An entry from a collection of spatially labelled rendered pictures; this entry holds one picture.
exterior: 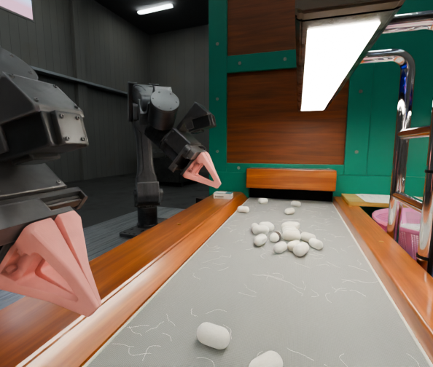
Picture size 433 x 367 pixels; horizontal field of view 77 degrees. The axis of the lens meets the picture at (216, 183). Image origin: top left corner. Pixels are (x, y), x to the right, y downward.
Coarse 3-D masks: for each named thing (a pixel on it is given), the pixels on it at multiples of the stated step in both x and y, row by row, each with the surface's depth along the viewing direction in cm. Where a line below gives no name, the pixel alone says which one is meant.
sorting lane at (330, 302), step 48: (240, 240) 57; (336, 240) 57; (192, 288) 38; (240, 288) 38; (288, 288) 38; (336, 288) 38; (384, 288) 37; (144, 336) 28; (192, 336) 28; (240, 336) 28; (288, 336) 28; (336, 336) 28; (384, 336) 28
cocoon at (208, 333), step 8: (200, 328) 27; (208, 328) 26; (216, 328) 26; (224, 328) 26; (200, 336) 26; (208, 336) 26; (216, 336) 26; (224, 336) 26; (208, 344) 26; (216, 344) 26; (224, 344) 26
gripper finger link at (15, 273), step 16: (32, 224) 19; (48, 224) 20; (16, 240) 19; (32, 240) 19; (48, 240) 20; (64, 240) 21; (0, 256) 20; (16, 256) 20; (32, 256) 21; (48, 256) 20; (64, 256) 20; (0, 272) 20; (16, 272) 21; (32, 272) 22; (64, 272) 20; (80, 272) 21; (0, 288) 21; (16, 288) 21; (32, 288) 21; (48, 288) 21; (80, 288) 20; (64, 304) 21; (80, 304) 21; (96, 304) 21
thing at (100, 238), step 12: (120, 216) 105; (132, 216) 105; (168, 216) 105; (84, 228) 90; (96, 228) 90; (108, 228) 90; (120, 228) 90; (96, 240) 78; (108, 240) 78; (120, 240) 78; (96, 252) 69; (0, 300) 47; (12, 300) 47
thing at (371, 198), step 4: (360, 196) 87; (364, 196) 87; (368, 196) 87; (372, 196) 87; (376, 196) 87; (380, 196) 87; (384, 196) 87; (388, 196) 87; (364, 200) 80; (368, 200) 80; (372, 200) 80; (376, 200) 80; (380, 200) 80; (384, 200) 80; (388, 200) 80
